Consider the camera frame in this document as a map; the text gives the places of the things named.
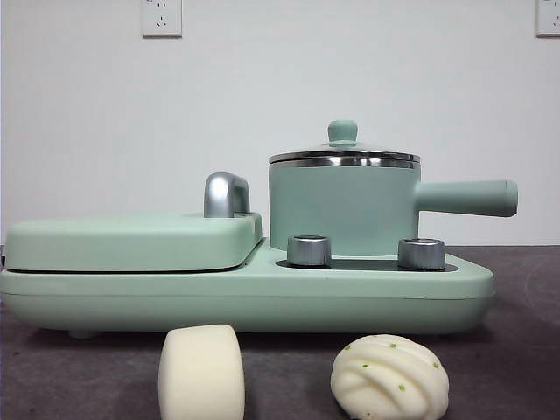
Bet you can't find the green breakfast machine base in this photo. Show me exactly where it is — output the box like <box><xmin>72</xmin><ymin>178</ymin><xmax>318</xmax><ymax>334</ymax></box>
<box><xmin>0</xmin><ymin>251</ymin><xmax>495</xmax><ymax>340</ymax></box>

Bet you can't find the twisted bun with green specks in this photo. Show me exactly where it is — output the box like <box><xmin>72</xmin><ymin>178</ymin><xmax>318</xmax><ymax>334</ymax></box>
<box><xmin>330</xmin><ymin>334</ymin><xmax>450</xmax><ymax>420</ymax></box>

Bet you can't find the white wall socket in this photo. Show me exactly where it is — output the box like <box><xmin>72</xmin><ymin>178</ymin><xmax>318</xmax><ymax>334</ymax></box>
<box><xmin>142</xmin><ymin>0</ymin><xmax>184</xmax><ymax>39</ymax></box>
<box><xmin>535</xmin><ymin>0</ymin><xmax>560</xmax><ymax>39</ymax></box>

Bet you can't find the green pot with handle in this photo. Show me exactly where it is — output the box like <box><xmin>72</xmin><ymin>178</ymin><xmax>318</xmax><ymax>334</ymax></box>
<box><xmin>267</xmin><ymin>157</ymin><xmax>520</xmax><ymax>258</ymax></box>

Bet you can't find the plain white steamed bun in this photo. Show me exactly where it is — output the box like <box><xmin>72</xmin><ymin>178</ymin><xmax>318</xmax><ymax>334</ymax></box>
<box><xmin>157</xmin><ymin>324</ymin><xmax>246</xmax><ymax>420</ymax></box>

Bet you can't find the silver control knob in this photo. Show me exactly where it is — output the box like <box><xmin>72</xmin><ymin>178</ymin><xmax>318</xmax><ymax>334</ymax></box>
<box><xmin>287</xmin><ymin>234</ymin><xmax>333</xmax><ymax>267</ymax></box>
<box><xmin>397</xmin><ymin>237</ymin><xmax>446</xmax><ymax>270</ymax></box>

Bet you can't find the glass pot lid green knob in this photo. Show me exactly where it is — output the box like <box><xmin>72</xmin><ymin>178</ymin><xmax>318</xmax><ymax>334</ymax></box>
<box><xmin>267</xmin><ymin>120</ymin><xmax>419</xmax><ymax>162</ymax></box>

